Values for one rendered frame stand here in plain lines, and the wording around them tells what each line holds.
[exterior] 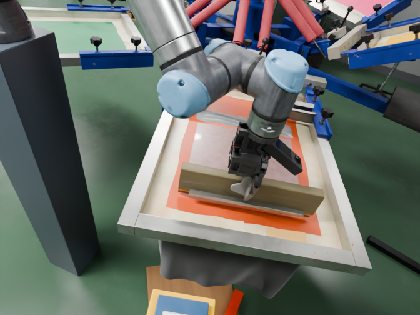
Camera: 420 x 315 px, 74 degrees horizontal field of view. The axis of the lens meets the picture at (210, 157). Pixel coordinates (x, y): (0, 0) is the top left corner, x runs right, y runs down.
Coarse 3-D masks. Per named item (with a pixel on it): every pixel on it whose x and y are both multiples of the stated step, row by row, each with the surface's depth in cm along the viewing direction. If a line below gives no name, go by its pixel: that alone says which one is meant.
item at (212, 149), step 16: (224, 96) 115; (224, 112) 106; (240, 112) 108; (192, 128) 96; (208, 128) 98; (224, 128) 99; (192, 144) 90; (208, 144) 91; (224, 144) 93; (192, 160) 85; (208, 160) 86; (224, 160) 87; (176, 176) 79; (176, 192) 75; (176, 208) 71; (192, 208) 72; (208, 208) 73; (224, 208) 73; (240, 208) 74
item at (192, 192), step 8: (192, 192) 70; (200, 192) 70; (208, 192) 71; (216, 200) 70; (224, 200) 70; (232, 200) 70; (240, 200) 71; (256, 208) 71; (264, 208) 70; (272, 208) 70; (280, 208) 71; (288, 208) 71
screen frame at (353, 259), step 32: (160, 128) 88; (320, 160) 93; (128, 224) 62; (160, 224) 63; (192, 224) 64; (352, 224) 72; (256, 256) 65; (288, 256) 63; (320, 256) 64; (352, 256) 65
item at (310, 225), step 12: (288, 120) 110; (288, 144) 98; (300, 144) 99; (300, 156) 94; (276, 168) 88; (288, 180) 85; (300, 180) 86; (252, 216) 73; (264, 216) 74; (276, 216) 74; (288, 216) 75; (312, 216) 76; (276, 228) 71; (288, 228) 72; (300, 228) 73; (312, 228) 73
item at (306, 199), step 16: (192, 176) 68; (208, 176) 67; (224, 176) 67; (240, 176) 68; (224, 192) 70; (272, 192) 68; (288, 192) 68; (304, 192) 67; (320, 192) 68; (304, 208) 71
